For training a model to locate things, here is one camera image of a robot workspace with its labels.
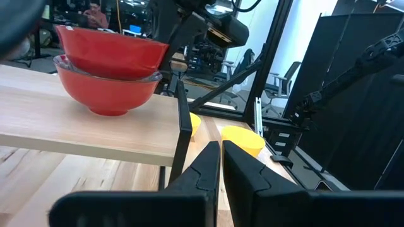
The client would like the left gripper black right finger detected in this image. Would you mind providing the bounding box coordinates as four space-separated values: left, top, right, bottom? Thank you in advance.
222 140 404 227

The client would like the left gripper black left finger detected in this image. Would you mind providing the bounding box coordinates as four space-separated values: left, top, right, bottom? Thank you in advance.
49 141 221 227

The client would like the floral bowl red outside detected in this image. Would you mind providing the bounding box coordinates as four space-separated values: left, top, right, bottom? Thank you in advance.
55 25 170 81
52 54 163 117

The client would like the yellow plastic bowl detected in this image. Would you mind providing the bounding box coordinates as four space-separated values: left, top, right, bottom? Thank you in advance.
220 125 266 158
189 112 202 138

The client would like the black office chair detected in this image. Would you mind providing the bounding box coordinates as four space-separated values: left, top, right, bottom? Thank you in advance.
261 61 302 118
220 48 256 93

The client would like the person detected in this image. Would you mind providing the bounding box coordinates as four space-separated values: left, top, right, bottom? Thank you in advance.
81 0 110 30

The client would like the black partition panel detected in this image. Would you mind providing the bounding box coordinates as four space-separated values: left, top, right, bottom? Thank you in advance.
282 12 404 190

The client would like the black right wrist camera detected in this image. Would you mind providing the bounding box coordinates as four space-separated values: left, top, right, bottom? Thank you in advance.
205 14 251 49

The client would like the black right arm cable loop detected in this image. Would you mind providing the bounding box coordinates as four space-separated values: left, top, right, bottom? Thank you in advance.
231 0 263 13

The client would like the silver metal bracket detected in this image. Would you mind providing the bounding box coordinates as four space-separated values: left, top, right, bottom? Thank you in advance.
254 96 264 137

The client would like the black aluminium table frame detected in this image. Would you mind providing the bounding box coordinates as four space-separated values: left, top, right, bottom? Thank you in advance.
187 0 306 132

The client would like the wooden shelf riser black frame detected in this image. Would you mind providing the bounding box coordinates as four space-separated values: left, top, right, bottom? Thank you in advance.
0 64 193 190

